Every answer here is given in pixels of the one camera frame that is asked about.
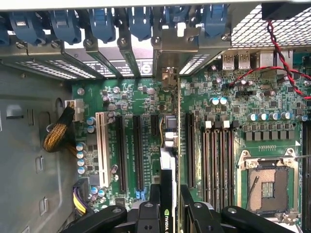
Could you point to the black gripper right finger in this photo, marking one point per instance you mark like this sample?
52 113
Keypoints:
201 218

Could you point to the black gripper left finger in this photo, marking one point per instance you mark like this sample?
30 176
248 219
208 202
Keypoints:
148 218

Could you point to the black RAM slot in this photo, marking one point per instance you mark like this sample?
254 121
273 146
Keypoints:
309 170
207 165
230 165
215 165
223 165

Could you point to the thin metal locking lever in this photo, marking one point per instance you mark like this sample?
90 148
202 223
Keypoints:
253 187
303 157

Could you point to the long black expansion slot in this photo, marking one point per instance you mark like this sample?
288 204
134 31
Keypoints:
120 155
190 150
138 155

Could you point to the CPU socket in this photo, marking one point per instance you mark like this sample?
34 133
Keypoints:
267 189

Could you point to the green motherboard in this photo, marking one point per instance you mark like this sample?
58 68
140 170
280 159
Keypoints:
148 145

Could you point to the white expansion slot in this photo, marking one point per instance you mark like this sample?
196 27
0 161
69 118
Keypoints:
103 150

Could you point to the short black expansion slot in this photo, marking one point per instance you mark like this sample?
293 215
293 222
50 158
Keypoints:
154 125

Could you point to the white power connector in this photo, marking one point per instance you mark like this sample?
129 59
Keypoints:
79 109

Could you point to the silver open PC case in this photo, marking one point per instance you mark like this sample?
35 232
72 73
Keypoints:
24 145

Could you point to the perforated metal slot blank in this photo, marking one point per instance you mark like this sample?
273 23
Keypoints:
128 55
97 52
211 46
43 49
73 52

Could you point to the blue card retention clip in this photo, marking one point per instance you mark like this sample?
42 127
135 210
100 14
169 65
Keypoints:
65 28
3 35
175 14
26 29
102 25
139 24
215 21

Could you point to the small black box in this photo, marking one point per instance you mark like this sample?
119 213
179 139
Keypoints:
284 11

